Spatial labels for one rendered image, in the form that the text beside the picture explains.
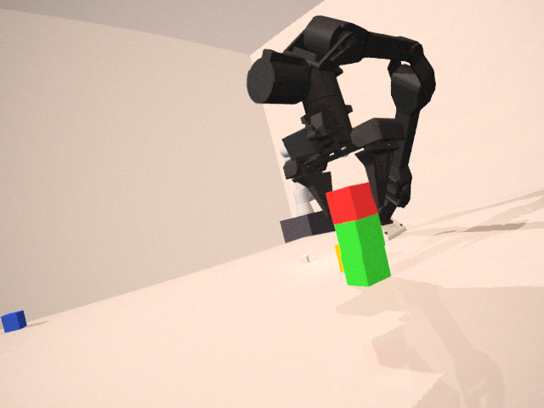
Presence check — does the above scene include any blue block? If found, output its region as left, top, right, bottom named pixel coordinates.
left=1, top=310, right=27, bottom=333

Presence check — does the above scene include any green block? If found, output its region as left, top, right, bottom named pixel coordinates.
left=334, top=214, right=386, bottom=256
left=340, top=246, right=392, bottom=287

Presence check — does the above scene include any red block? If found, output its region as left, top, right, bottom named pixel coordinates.
left=326, top=182, right=378, bottom=225

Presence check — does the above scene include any yellow block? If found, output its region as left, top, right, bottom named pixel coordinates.
left=335, top=244, right=344, bottom=273

